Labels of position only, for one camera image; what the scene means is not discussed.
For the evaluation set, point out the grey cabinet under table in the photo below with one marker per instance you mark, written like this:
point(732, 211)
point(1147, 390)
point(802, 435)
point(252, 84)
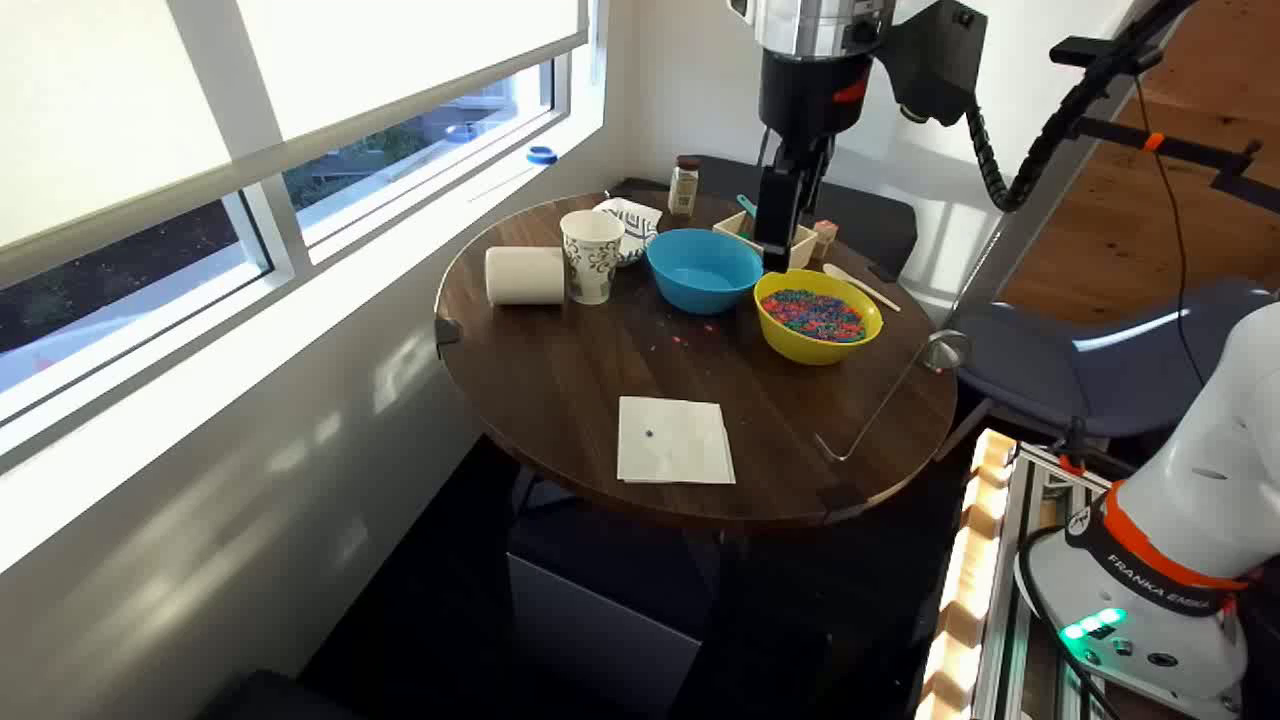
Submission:
point(602, 627)

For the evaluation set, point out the white framed window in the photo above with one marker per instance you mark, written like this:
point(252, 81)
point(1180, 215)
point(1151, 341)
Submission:
point(266, 173)

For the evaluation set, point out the blue tape roll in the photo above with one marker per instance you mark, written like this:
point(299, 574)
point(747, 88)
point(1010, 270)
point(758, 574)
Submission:
point(542, 152)

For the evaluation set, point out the large wooden spoon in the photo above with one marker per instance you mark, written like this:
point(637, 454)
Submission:
point(863, 286)

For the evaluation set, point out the glass jar brown lid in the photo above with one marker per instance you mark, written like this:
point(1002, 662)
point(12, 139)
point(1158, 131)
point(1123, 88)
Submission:
point(682, 189)

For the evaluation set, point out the aluminium frame with wood blocks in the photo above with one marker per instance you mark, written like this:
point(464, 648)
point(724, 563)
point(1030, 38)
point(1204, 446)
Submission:
point(965, 574)

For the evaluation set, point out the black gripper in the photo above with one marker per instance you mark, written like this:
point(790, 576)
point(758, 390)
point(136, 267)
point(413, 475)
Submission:
point(808, 94)

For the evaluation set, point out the small wooden toy block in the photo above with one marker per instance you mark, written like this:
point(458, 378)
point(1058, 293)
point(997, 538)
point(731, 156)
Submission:
point(826, 240)

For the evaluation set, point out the silver metal ladle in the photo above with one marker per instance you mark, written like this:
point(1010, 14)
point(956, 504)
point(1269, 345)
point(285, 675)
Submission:
point(946, 348)

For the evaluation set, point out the blue bowl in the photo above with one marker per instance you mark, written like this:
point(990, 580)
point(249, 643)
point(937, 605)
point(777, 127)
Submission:
point(701, 275)

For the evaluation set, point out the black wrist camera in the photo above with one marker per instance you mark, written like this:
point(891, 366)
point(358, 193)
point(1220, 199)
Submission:
point(942, 63)

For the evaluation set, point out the yellow bowl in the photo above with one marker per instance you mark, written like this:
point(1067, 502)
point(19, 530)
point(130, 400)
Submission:
point(785, 341)

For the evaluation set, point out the light wooden box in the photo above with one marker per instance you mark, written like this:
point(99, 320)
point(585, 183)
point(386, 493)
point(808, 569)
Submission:
point(806, 250)

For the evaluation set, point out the black table clamp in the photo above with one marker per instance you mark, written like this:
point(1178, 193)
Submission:
point(842, 498)
point(444, 329)

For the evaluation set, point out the white paper napkin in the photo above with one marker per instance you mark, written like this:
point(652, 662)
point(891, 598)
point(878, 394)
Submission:
point(674, 443)

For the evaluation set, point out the white paper roll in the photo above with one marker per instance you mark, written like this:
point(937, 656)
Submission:
point(523, 277)

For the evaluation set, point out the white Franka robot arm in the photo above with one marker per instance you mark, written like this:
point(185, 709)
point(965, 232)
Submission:
point(1200, 467)

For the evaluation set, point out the white mug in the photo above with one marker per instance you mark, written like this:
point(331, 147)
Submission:
point(590, 260)

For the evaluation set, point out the black camera on stand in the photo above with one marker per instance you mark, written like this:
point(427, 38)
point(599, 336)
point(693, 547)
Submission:
point(1105, 55)

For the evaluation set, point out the colourful pebbles pile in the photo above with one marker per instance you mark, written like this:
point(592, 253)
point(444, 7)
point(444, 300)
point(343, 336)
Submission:
point(819, 312)

